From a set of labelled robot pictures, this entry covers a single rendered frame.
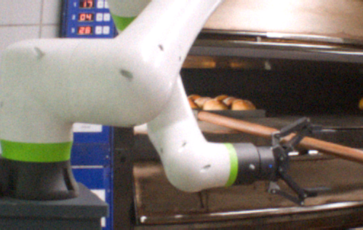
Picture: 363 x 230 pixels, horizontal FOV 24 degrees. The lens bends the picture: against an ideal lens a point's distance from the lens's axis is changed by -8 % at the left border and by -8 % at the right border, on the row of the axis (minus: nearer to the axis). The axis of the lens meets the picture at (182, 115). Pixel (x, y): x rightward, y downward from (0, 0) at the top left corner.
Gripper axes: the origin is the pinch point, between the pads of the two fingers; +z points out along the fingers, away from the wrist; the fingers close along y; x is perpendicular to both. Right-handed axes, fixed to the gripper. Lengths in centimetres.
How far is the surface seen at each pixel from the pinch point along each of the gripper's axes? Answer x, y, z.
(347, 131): -60, 0, 46
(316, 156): -23.1, 2.2, 10.9
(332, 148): -8.9, -1.8, 7.2
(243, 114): -100, -2, 28
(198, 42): -46, -25, -14
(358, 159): 4.2, -0.5, 7.0
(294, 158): -23.1, 2.4, 4.3
